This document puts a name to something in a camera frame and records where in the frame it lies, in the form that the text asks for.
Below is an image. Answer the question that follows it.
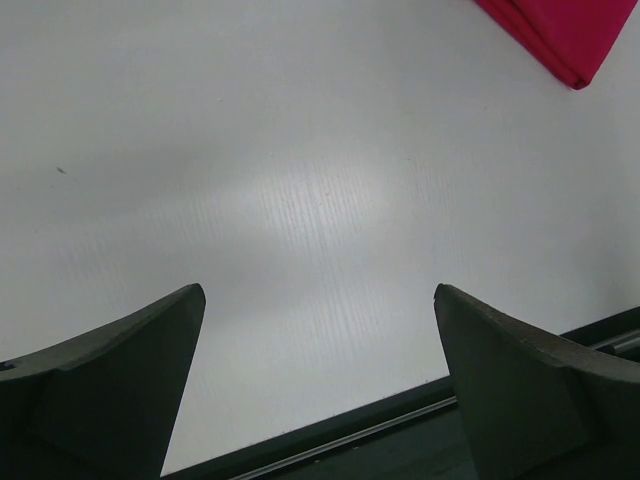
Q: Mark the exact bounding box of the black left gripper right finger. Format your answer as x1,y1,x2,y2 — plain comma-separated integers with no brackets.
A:
434,284,639,479

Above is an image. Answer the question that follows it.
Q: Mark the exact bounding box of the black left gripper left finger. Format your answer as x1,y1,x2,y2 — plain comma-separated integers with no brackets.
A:
1,284,206,479

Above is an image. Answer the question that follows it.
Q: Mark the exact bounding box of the magenta t shirt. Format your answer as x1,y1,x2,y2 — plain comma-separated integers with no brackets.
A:
477,0,637,90

